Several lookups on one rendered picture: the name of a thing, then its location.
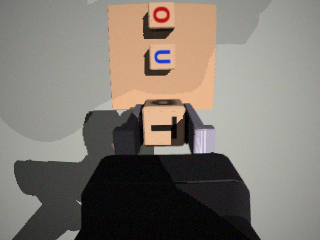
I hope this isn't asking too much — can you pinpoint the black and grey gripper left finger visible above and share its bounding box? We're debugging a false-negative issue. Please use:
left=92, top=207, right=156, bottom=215
left=112, top=104, right=144, bottom=155

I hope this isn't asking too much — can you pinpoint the tan flat mat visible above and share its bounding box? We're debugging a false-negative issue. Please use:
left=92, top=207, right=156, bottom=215
left=108, top=3, right=216, bottom=110

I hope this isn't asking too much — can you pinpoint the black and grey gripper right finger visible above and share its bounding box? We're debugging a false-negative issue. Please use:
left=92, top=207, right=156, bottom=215
left=184, top=103, right=216, bottom=154

